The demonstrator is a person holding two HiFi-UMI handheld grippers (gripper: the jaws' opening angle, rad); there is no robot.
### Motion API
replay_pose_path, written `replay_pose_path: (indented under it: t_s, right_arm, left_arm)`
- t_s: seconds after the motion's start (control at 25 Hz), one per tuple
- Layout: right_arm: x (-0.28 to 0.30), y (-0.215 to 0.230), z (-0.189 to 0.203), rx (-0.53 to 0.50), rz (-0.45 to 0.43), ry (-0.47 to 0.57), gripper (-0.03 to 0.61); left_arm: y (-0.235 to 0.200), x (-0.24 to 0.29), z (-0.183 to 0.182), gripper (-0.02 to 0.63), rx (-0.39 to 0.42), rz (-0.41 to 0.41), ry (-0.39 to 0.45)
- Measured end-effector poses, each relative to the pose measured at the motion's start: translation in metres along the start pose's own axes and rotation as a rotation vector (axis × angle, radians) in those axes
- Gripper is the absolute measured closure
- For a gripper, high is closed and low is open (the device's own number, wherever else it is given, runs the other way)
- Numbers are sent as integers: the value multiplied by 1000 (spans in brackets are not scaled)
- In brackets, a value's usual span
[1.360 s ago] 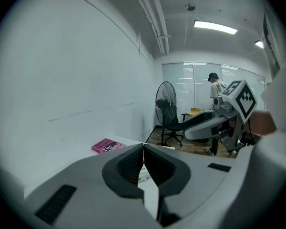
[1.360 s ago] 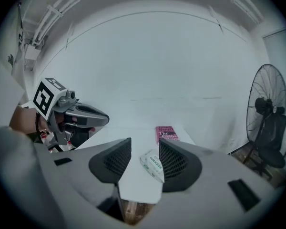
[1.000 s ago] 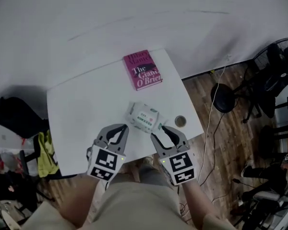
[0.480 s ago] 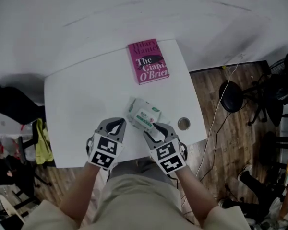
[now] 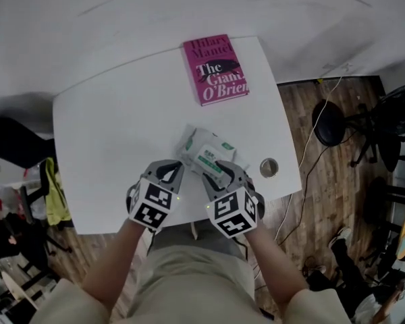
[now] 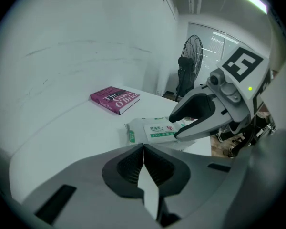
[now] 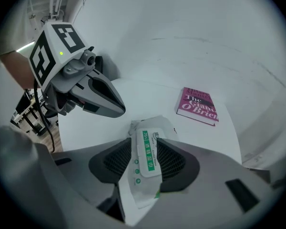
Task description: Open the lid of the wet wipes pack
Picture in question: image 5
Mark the person's beige clothing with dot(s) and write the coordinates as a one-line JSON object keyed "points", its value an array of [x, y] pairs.
{"points": [[189, 289]]}

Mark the yellow-green vest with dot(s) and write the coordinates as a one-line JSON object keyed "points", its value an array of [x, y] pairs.
{"points": [[55, 197]]}

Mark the white table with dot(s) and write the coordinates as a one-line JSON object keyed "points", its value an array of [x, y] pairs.
{"points": [[121, 140]]}

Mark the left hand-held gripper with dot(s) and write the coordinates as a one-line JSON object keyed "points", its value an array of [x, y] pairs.
{"points": [[152, 206]]}

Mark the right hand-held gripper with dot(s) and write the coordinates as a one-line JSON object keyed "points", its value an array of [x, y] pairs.
{"points": [[233, 214]]}

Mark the person's left forearm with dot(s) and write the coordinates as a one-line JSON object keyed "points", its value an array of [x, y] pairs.
{"points": [[118, 258]]}

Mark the black high-back office chair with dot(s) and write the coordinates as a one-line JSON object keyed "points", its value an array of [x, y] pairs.
{"points": [[391, 123]]}

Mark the white wet wipe pack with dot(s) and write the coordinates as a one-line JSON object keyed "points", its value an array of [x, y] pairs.
{"points": [[202, 138]]}

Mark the black bag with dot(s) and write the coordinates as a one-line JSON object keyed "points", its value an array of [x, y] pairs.
{"points": [[6, 241]]}

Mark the pink book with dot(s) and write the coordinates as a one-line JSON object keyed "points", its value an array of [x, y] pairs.
{"points": [[212, 69]]}

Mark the person's right forearm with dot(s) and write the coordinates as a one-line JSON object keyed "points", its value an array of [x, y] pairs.
{"points": [[273, 265]]}

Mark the black mesh office chair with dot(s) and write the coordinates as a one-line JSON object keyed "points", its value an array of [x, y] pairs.
{"points": [[17, 140]]}

